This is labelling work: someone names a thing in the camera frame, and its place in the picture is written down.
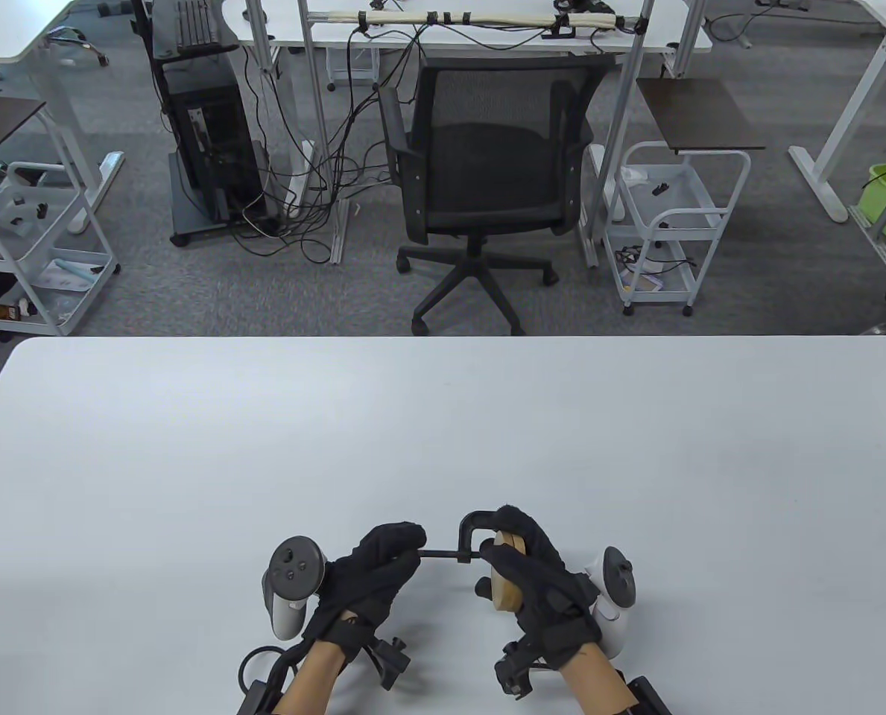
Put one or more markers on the person's right hand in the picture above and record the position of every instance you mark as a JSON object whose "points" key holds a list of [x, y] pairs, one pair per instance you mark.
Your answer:
{"points": [[554, 603]]}

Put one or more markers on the person's left hand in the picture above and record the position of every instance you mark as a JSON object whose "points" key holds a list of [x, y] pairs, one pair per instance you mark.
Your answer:
{"points": [[368, 581]]}

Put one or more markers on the black metal C clamp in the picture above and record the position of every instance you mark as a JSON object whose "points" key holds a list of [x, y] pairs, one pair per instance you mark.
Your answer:
{"points": [[463, 536]]}

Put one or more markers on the person's right forearm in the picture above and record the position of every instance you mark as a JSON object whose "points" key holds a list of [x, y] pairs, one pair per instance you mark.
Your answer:
{"points": [[599, 685]]}

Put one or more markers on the person's left forearm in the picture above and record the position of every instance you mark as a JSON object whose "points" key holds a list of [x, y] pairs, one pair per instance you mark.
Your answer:
{"points": [[312, 681]]}

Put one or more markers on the grey and white controller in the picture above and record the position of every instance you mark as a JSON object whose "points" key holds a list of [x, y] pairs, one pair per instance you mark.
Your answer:
{"points": [[293, 570], [620, 577]]}

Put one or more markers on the black wrist battery pack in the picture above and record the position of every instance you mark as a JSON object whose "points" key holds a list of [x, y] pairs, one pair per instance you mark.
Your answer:
{"points": [[256, 701], [650, 698]]}

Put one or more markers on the white power strip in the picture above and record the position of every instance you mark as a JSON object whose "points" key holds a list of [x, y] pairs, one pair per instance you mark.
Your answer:
{"points": [[299, 186]]}

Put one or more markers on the grey rolling computer stand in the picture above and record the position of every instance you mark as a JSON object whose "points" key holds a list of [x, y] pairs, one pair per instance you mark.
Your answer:
{"points": [[185, 216]]}

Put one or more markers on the black mesh office chair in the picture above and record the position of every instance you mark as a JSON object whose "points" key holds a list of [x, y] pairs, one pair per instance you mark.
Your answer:
{"points": [[487, 171]]}

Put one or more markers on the white paper sheet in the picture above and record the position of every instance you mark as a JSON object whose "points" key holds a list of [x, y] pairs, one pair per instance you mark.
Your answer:
{"points": [[70, 274]]}

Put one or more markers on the black computer tower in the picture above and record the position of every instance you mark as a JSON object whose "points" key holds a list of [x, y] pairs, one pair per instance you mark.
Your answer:
{"points": [[211, 134]]}

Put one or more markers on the black keyboard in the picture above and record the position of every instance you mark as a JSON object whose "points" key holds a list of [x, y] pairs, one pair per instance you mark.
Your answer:
{"points": [[193, 22]]}

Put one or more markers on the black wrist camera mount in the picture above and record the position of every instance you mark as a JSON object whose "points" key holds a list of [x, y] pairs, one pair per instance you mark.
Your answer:
{"points": [[516, 670], [392, 663]]}

